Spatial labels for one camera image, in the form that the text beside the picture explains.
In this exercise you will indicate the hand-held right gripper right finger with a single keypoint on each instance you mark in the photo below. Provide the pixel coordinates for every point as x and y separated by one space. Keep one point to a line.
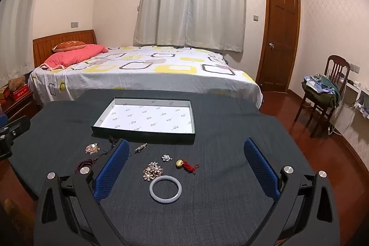
261 171

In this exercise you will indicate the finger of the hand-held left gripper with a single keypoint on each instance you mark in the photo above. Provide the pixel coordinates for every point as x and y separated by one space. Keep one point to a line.
17 126

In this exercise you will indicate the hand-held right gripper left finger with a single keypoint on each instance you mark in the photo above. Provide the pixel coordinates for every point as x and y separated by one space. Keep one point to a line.
111 171

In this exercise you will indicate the silver bar brooch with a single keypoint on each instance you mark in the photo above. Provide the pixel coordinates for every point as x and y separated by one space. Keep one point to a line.
140 148

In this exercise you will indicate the large pearl flower brooch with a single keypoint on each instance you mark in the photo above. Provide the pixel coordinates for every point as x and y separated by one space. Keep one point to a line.
152 171

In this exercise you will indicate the white jade bangle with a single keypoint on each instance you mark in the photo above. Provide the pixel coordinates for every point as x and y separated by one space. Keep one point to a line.
151 189

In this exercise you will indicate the small white flower brooch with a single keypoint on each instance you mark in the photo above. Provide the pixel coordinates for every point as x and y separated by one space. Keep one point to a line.
166 157

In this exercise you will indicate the green box with white lining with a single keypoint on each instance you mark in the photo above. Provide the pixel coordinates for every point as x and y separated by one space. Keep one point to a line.
147 116

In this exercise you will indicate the wooden nightstand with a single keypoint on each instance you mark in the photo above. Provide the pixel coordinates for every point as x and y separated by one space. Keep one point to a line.
14 109

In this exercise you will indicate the red tin box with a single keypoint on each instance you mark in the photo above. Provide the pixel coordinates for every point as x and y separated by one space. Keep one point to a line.
20 93

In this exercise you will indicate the gold box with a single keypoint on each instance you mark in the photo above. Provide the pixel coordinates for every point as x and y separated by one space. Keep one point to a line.
4 93

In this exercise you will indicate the brown plush toy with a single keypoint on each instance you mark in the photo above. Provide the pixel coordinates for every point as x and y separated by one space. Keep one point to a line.
16 82

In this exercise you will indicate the dark grey tablecloth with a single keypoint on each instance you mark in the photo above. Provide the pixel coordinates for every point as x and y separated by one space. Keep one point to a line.
216 153

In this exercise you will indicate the wooden bed headboard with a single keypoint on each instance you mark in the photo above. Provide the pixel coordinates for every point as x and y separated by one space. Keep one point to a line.
43 47

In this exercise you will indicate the pink pillow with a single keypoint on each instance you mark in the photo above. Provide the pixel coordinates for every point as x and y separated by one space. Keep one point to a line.
75 55

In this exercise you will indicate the orange cushion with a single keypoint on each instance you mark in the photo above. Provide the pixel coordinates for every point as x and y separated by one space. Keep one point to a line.
69 46

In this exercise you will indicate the pile of clothes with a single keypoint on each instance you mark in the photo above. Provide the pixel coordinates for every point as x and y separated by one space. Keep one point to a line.
320 90

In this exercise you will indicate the white patterned bed sheet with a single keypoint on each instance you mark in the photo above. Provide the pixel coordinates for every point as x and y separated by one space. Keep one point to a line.
144 76

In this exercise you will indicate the white desk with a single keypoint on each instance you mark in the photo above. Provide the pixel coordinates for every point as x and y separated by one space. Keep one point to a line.
350 107

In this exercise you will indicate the wooden chair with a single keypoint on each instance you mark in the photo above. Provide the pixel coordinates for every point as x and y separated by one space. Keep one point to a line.
337 64

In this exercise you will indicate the wooden door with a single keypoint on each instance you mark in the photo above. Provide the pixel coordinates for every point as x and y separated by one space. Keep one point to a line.
279 38

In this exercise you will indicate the wall outlet plate above headboard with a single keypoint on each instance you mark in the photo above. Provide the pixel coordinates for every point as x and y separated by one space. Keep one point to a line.
74 24

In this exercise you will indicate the wall outlet plate above desk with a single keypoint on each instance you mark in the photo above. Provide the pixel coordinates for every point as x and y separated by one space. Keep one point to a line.
355 68

